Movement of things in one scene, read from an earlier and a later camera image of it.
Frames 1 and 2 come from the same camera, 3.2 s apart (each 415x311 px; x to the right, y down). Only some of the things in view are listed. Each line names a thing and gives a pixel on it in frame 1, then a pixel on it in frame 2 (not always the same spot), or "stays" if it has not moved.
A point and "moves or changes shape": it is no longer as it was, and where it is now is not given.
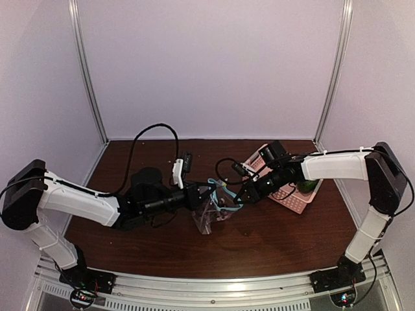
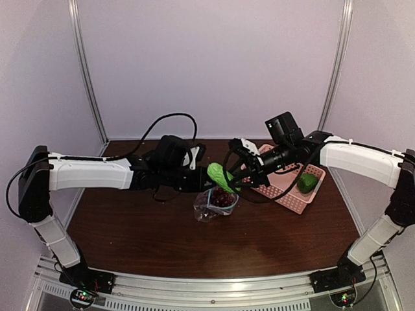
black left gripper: x=193 y=197 → x=198 y=185
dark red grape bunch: x=218 y=209 → x=220 y=197
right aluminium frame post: x=347 y=15 stays
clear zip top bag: x=220 y=203 moves or changes shape
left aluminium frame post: x=82 y=62 stays
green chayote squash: x=307 y=186 stays
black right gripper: x=253 y=192 → x=254 y=170
